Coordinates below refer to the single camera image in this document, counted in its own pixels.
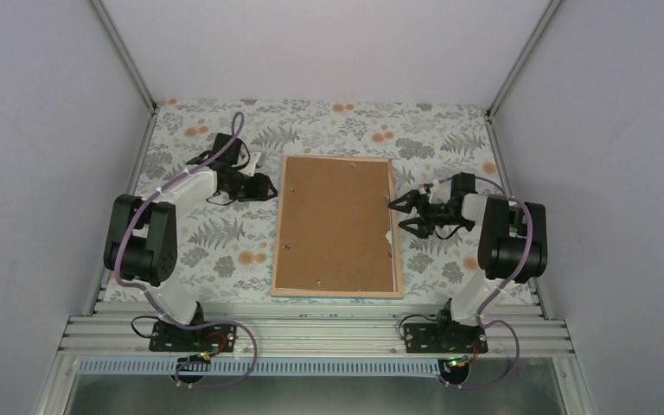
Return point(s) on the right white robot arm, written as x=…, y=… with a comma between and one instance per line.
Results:
x=512, y=249

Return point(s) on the aluminium rail frame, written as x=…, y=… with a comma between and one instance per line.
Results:
x=548, y=378

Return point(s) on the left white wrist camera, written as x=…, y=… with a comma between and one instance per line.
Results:
x=254, y=160

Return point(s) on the slotted cable duct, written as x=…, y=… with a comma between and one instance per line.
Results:
x=263, y=366

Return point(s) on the brown backing board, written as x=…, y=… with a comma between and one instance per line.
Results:
x=338, y=223

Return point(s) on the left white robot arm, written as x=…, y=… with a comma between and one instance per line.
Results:
x=141, y=248

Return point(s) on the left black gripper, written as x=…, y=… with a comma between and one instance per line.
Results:
x=259, y=192

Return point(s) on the floral tablecloth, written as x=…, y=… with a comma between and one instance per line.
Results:
x=225, y=249

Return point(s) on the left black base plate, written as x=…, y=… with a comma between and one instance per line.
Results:
x=169, y=338

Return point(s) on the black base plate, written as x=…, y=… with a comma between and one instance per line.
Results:
x=169, y=338
x=456, y=338

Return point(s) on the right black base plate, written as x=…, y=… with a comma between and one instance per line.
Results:
x=456, y=338

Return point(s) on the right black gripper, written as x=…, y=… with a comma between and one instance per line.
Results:
x=413, y=197

